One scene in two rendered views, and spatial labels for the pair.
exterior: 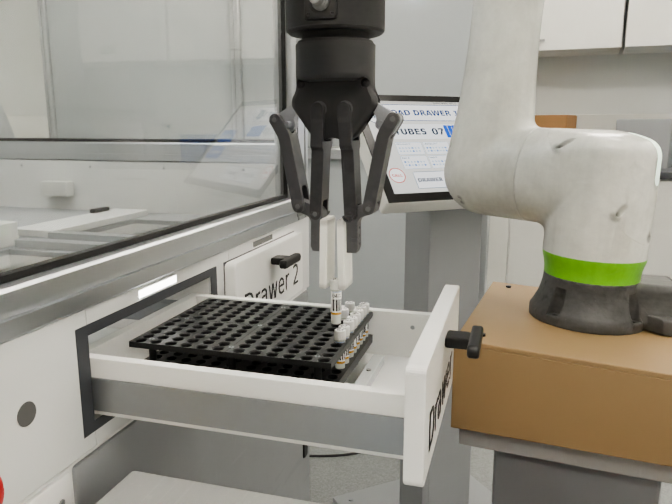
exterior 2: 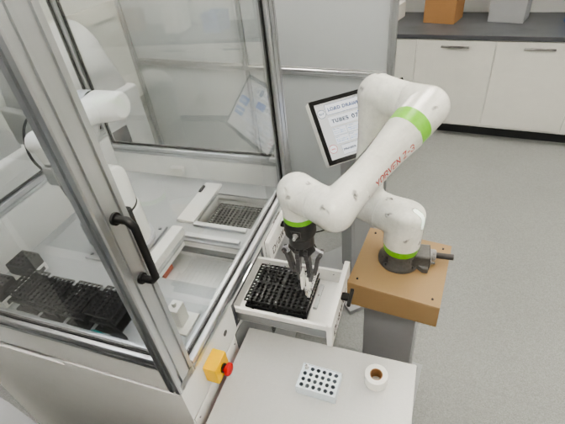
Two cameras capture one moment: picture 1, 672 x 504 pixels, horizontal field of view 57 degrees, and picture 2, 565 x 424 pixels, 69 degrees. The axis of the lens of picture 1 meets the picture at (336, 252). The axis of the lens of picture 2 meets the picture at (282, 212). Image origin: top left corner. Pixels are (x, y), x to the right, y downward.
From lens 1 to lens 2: 92 cm
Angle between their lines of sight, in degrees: 27
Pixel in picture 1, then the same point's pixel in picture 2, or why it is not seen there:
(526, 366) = (370, 292)
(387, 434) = (322, 334)
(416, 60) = (348, 17)
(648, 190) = (418, 232)
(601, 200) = (400, 236)
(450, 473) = not seen: hidden behind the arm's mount
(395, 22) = not seen: outside the picture
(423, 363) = (330, 324)
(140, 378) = (250, 314)
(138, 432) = not seen: hidden behind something
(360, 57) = (308, 243)
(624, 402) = (399, 304)
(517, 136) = (373, 202)
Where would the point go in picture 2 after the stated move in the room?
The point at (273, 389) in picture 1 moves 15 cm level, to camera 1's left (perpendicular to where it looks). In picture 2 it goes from (290, 321) to (245, 322)
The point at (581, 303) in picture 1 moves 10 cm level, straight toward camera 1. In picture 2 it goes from (393, 263) to (387, 283)
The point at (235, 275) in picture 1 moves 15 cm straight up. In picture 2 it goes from (268, 246) to (264, 215)
